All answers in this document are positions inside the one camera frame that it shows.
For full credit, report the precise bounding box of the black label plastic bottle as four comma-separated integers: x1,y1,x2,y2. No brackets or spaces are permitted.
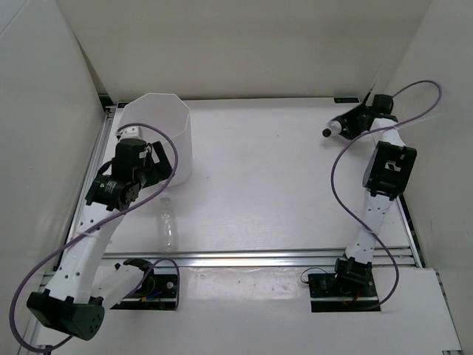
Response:
322,117,346,138

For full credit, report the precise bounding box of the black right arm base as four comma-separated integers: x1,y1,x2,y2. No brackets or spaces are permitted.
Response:
300,267,381,314

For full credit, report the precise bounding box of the white octagonal bin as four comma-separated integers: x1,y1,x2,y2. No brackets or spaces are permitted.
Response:
118,93,194,186

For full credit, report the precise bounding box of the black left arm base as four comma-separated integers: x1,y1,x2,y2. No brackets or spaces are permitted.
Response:
123,257,180,311

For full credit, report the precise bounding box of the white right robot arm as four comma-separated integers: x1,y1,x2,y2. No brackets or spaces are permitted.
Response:
324,94,417,296

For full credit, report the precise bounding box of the clear unlabeled plastic bottle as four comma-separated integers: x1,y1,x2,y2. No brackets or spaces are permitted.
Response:
158,197,177,252

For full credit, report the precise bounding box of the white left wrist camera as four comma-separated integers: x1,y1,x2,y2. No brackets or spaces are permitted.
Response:
115,126,143,141

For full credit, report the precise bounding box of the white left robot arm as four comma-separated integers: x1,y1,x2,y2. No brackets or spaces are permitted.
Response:
27,138,172,340

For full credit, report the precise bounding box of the aluminium frame rail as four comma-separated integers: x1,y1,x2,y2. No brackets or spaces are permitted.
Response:
36,99,422,355

